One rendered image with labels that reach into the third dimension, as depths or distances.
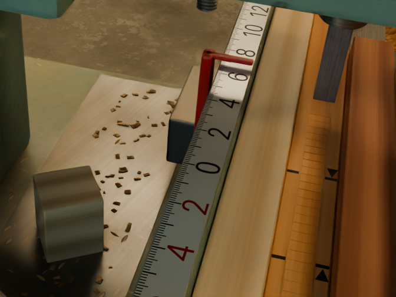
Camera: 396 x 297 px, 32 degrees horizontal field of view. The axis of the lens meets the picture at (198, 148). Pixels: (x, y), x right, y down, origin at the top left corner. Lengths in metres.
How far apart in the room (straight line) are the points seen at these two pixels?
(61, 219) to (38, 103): 0.16
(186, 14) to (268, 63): 2.13
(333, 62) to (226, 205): 0.08
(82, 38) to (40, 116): 1.74
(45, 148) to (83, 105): 0.06
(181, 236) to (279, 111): 0.09
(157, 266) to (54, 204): 0.19
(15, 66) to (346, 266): 0.28
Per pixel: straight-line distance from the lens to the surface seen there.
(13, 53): 0.43
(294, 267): 0.22
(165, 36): 2.28
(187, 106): 0.45
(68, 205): 0.38
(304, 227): 0.24
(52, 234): 0.39
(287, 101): 0.28
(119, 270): 0.40
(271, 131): 0.26
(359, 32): 0.46
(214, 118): 0.25
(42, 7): 0.21
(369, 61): 0.32
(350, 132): 0.27
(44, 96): 0.54
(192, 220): 0.21
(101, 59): 2.14
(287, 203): 0.25
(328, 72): 0.28
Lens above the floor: 1.10
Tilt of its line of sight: 38 degrees down
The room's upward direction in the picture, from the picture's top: 6 degrees clockwise
